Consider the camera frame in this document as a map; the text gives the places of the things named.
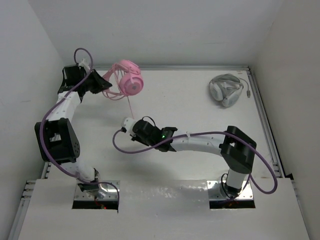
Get grey usb cable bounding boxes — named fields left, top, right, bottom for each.
left=238, top=76, right=252, bottom=98

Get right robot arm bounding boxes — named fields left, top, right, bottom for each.
left=122, top=117, right=257, bottom=199

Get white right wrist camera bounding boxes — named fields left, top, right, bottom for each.
left=121, top=117, right=137, bottom=135

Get metal base plate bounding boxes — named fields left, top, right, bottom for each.
left=74, top=181, right=120, bottom=201
left=206, top=180, right=254, bottom=202

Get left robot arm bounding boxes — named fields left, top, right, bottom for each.
left=34, top=64, right=112, bottom=190

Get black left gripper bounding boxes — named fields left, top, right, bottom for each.
left=78, top=68, right=111, bottom=94

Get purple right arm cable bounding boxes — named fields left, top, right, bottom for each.
left=112, top=127, right=278, bottom=201

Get pink headphones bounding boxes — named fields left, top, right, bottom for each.
left=102, top=59, right=144, bottom=100

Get white front board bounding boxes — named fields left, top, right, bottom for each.
left=19, top=179, right=309, bottom=240

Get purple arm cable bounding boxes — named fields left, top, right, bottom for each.
left=41, top=47, right=121, bottom=209
left=112, top=127, right=278, bottom=201

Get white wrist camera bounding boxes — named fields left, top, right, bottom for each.
left=78, top=58, right=91, bottom=73
left=121, top=117, right=137, bottom=135

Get aluminium table frame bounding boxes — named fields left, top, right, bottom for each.
left=7, top=65, right=298, bottom=240

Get white grey headphones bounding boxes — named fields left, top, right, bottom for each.
left=209, top=73, right=244, bottom=108

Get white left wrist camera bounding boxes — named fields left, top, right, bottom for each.
left=78, top=58, right=91, bottom=73

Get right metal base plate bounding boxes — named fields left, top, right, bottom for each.
left=206, top=180, right=254, bottom=202

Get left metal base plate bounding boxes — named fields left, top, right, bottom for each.
left=74, top=181, right=120, bottom=201

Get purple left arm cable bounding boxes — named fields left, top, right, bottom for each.
left=41, top=47, right=121, bottom=209

